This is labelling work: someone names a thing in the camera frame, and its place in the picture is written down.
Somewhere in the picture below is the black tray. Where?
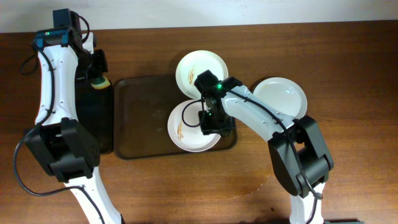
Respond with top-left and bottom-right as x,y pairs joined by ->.
75,80 -> 114,154

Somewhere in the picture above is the brown tray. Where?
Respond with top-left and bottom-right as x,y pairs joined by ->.
113,75 -> 239,160

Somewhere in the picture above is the white plate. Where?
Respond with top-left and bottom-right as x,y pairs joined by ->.
253,77 -> 307,119
175,50 -> 229,100
167,100 -> 221,152

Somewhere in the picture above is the green yellow sponge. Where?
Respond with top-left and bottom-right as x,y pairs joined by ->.
90,76 -> 111,90

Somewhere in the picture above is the white plate back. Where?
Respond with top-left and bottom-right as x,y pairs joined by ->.
175,50 -> 229,100

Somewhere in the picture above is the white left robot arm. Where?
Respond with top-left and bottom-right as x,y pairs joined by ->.
25,26 -> 124,223

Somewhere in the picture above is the white plate front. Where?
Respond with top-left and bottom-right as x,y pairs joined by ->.
167,100 -> 221,152

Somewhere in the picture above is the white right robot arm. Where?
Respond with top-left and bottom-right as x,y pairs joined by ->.
194,73 -> 334,223

